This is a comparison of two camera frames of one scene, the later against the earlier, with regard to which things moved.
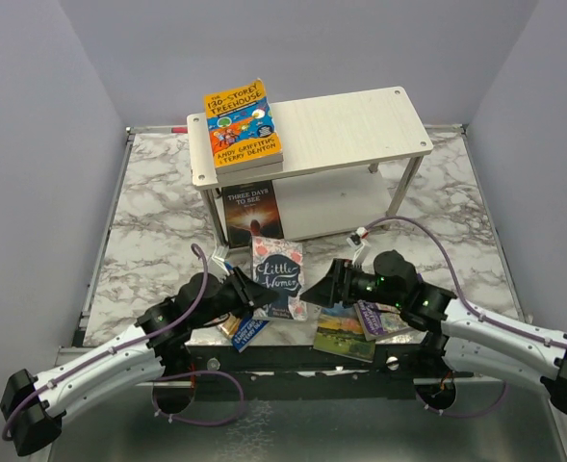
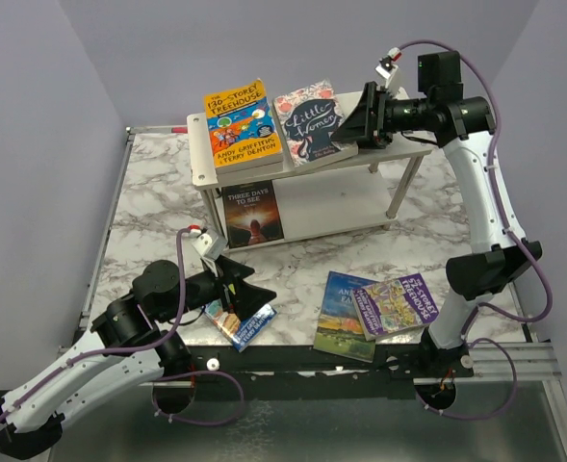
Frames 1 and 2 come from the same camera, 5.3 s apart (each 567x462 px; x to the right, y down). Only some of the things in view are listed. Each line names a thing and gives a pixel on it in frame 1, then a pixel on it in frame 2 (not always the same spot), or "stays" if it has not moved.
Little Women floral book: (278, 265) -> (309, 116)
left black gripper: (248, 293) stays
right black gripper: (336, 286) -> (356, 126)
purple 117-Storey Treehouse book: (246, 173) stays
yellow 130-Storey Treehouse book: (242, 127) stays
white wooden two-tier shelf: (349, 163) stays
